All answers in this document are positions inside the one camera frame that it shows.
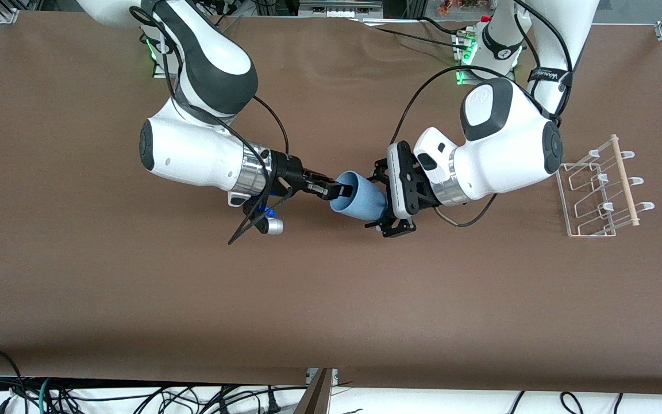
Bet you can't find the brown wooden beam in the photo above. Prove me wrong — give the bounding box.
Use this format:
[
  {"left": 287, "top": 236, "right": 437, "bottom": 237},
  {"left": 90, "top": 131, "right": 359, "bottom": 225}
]
[{"left": 292, "top": 368, "right": 333, "bottom": 414}]

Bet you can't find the clear rack with wooden rod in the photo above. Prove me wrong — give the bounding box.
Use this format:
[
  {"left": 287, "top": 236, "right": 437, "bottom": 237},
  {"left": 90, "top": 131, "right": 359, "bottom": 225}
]
[{"left": 555, "top": 134, "right": 656, "bottom": 238}]

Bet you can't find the orange red decoration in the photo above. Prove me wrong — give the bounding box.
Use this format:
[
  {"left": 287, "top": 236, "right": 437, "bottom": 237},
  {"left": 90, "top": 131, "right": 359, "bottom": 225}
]
[{"left": 439, "top": 0, "right": 484, "bottom": 15}]

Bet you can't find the black base supply cable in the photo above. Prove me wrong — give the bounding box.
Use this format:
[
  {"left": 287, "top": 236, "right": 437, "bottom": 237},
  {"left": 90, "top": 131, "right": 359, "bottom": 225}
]
[{"left": 359, "top": 19, "right": 468, "bottom": 48}]

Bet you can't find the thin left gripper cable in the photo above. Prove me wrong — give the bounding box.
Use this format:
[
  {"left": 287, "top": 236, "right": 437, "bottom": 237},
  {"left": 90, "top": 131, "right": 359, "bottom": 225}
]
[{"left": 433, "top": 193, "right": 498, "bottom": 228}]

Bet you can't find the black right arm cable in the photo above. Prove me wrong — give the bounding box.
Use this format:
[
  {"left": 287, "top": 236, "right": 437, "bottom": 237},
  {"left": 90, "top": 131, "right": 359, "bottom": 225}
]
[{"left": 129, "top": 0, "right": 295, "bottom": 246}]

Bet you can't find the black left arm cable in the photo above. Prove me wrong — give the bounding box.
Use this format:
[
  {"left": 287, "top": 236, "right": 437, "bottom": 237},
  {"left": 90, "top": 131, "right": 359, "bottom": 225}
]
[{"left": 390, "top": 0, "right": 574, "bottom": 147}]

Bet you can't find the metal table bracket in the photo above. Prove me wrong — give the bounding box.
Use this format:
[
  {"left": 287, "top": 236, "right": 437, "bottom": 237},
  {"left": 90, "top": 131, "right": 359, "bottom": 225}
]
[{"left": 306, "top": 368, "right": 338, "bottom": 387}]

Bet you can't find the grey power strip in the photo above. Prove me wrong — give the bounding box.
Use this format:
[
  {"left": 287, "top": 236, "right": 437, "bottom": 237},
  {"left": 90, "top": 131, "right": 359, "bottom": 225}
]
[{"left": 299, "top": 0, "right": 384, "bottom": 18}]

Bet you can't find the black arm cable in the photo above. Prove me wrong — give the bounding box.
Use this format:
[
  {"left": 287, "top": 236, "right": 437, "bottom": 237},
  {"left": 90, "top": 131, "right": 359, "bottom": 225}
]
[
  {"left": 390, "top": 0, "right": 574, "bottom": 147},
  {"left": 129, "top": 0, "right": 295, "bottom": 246}
]

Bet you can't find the blue plastic cup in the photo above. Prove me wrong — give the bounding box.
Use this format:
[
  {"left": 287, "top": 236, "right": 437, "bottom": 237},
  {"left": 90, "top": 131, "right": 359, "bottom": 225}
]
[{"left": 329, "top": 170, "right": 390, "bottom": 221}]

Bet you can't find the table cover sheet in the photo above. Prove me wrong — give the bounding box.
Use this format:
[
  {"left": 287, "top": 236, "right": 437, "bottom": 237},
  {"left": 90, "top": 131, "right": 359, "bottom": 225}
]
[{"left": 0, "top": 11, "right": 662, "bottom": 396}]

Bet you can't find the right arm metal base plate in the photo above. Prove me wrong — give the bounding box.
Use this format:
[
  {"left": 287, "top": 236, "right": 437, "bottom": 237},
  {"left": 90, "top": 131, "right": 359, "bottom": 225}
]
[{"left": 146, "top": 34, "right": 174, "bottom": 79}]

